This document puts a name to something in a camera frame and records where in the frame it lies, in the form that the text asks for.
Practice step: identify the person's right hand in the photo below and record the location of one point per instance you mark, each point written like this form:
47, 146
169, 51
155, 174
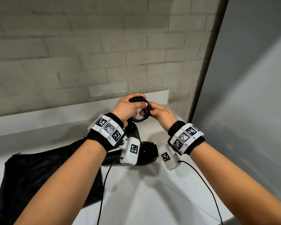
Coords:
164, 115

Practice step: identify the person's left hand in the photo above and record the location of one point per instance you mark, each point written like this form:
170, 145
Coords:
128, 110

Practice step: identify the black hair dryer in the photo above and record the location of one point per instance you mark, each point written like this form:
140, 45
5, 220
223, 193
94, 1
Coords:
147, 152

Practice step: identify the black fabric pouch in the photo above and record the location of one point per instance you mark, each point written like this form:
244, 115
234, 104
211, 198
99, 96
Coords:
25, 180

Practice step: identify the person's right forearm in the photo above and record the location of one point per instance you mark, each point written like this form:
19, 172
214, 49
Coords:
238, 182

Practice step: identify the person's left forearm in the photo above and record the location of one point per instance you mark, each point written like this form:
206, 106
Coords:
61, 182

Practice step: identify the black wristband with marker tiles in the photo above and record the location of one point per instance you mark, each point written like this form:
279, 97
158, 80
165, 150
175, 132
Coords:
186, 137
107, 130

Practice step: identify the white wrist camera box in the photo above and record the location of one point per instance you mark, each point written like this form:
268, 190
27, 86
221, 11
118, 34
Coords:
169, 158
131, 152

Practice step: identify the dark corner post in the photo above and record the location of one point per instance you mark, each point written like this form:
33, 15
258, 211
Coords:
209, 56

